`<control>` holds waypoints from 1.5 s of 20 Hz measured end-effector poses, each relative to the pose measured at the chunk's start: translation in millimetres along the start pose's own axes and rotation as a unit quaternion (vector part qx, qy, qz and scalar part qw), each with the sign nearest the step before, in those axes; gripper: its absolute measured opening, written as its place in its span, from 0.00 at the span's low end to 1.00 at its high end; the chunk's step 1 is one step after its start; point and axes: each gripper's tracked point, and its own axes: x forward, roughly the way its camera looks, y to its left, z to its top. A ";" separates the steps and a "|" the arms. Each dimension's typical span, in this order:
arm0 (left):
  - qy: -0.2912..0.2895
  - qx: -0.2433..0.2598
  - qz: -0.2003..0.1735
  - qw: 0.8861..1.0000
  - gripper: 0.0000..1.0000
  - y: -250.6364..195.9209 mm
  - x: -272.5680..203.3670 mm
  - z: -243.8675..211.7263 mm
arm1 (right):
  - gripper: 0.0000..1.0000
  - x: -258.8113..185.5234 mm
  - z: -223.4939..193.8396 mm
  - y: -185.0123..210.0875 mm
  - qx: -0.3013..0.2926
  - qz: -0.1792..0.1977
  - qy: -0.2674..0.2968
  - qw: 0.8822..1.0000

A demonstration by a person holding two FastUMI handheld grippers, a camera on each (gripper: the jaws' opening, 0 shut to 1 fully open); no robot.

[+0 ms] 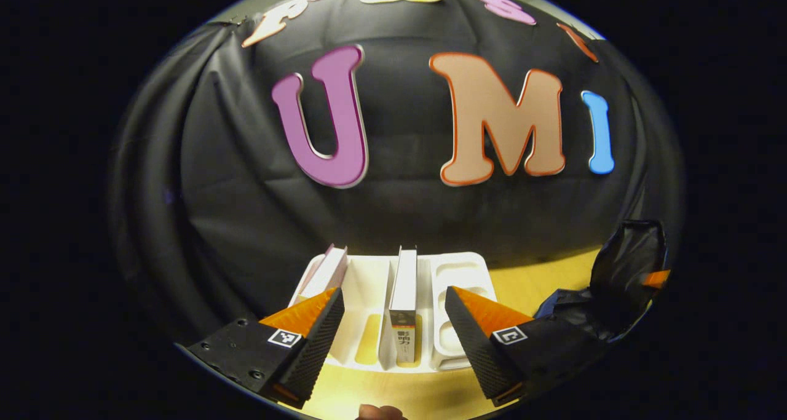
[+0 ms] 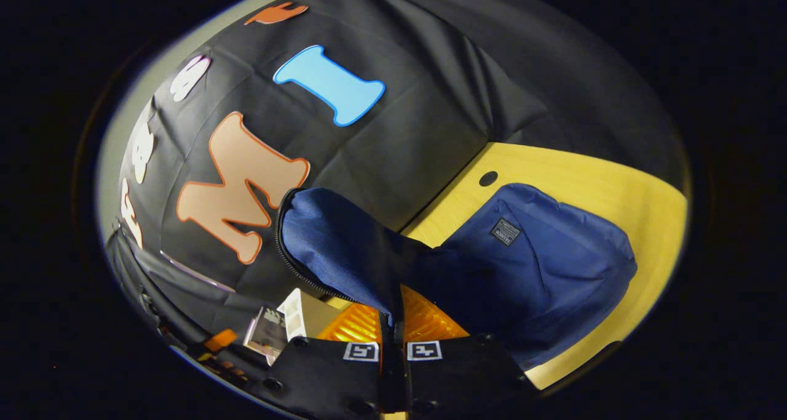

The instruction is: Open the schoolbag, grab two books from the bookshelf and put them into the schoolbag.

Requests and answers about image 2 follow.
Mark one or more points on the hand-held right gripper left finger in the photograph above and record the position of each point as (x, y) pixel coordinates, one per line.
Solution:
(332, 377)

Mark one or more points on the black backdrop cloth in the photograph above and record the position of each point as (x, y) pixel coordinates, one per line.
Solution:
(430, 100)

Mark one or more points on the white bookshelf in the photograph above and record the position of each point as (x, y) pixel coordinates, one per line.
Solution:
(294, 315)

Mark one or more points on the blue schoolbag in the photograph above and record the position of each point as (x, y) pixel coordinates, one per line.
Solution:
(553, 266)

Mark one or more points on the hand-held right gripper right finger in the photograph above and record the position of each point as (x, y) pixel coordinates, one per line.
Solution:
(461, 377)

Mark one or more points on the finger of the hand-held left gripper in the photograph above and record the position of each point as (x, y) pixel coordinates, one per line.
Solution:
(219, 340)

